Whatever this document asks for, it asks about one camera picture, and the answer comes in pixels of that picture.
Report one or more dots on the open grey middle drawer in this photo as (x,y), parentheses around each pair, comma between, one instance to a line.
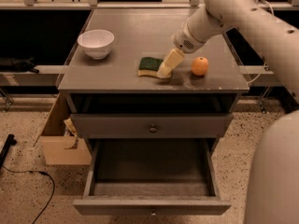
(151,177)

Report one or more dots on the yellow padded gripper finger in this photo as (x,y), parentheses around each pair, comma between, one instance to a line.
(173,58)

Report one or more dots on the grey top drawer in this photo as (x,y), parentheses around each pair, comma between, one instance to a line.
(115,126)

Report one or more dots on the cardboard box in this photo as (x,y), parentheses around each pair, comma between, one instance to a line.
(60,146)

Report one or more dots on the grey drawer cabinet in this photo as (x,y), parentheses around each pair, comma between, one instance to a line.
(112,85)

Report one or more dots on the black cloth on rail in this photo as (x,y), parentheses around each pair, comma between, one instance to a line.
(17,65)

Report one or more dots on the green yellow sponge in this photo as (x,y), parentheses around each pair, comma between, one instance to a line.
(149,66)

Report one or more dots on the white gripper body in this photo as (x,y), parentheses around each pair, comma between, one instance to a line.
(183,42)

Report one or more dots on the white ceramic bowl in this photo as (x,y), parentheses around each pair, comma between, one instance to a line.
(97,44)

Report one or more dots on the black stand foot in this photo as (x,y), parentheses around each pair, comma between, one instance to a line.
(11,141)

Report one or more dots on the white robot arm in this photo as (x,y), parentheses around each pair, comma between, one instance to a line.
(273,188)

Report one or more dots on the orange fruit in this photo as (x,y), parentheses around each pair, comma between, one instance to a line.
(200,66)

